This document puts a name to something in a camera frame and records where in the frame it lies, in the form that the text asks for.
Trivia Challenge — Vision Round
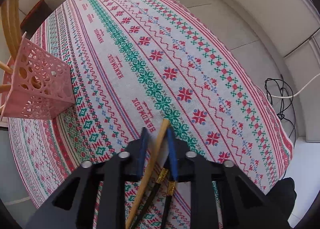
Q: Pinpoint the black gold-banded chopstick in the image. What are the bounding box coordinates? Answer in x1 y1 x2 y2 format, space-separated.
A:
131 168 169 228
160 181 176 229

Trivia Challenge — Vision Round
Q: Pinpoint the light wooden chopstick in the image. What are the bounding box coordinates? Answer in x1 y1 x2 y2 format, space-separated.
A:
1 0 17 60

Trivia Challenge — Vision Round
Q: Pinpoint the patterned woven tablecloth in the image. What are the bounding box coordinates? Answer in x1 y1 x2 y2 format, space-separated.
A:
7 0 296 228

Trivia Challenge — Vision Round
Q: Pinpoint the pink perforated utensil holder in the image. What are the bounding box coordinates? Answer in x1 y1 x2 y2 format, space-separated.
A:
1 35 75 120

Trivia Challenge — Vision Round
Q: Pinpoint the red-rimmed dark trash bin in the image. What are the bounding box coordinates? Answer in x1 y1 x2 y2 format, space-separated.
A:
20 0 53 39

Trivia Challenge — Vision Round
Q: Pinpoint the white power cable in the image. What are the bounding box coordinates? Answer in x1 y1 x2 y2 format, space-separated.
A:
268 72 320 100

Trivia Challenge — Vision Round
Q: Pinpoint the black cable bundle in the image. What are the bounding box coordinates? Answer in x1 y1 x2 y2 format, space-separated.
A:
264 77 298 179

